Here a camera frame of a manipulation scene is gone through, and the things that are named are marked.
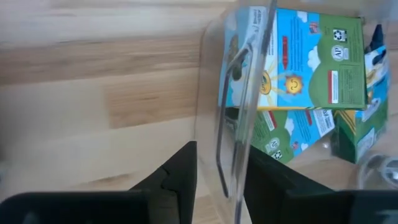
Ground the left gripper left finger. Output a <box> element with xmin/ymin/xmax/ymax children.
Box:
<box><xmin>129</xmin><ymin>141</ymin><xmax>198</xmax><ymax>224</ymax></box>

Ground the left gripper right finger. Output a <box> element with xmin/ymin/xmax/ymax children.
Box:
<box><xmin>244</xmin><ymin>147</ymin><xmax>335</xmax><ymax>224</ymax></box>

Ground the green crayon box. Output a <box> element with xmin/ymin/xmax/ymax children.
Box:
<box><xmin>329</xmin><ymin>24</ymin><xmax>391</xmax><ymax>164</ymax></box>
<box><xmin>223</xmin><ymin>107</ymin><xmax>336</xmax><ymax>164</ymax></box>
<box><xmin>217</xmin><ymin>6</ymin><xmax>369</xmax><ymax>111</ymax></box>

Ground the clear plastic bin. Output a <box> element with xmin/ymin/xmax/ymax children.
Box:
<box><xmin>192</xmin><ymin>0</ymin><xmax>398</xmax><ymax>224</ymax></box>

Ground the clear cup with white lid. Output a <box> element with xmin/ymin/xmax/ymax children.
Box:
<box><xmin>357</xmin><ymin>152</ymin><xmax>398</xmax><ymax>190</ymax></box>

